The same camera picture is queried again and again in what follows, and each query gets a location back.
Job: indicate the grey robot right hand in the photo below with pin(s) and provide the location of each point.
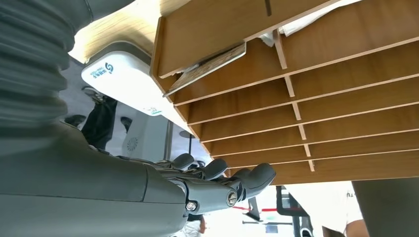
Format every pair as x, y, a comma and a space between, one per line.
82, 189

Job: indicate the person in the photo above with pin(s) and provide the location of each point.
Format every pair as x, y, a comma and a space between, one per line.
193, 227
100, 124
324, 206

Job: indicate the wooden card organizer box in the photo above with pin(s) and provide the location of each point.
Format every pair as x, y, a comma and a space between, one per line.
327, 98

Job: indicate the grey kiosk stand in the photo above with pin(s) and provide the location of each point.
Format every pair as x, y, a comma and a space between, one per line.
144, 137

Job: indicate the black stand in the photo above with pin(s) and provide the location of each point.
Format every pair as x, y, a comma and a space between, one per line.
253, 212

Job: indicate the red barrier belt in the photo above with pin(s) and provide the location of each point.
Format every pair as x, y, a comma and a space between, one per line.
268, 209

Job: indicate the white tissue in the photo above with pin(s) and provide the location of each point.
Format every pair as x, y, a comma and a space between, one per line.
266, 38
311, 19

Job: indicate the black stanchion post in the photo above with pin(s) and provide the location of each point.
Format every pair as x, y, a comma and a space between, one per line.
186, 134

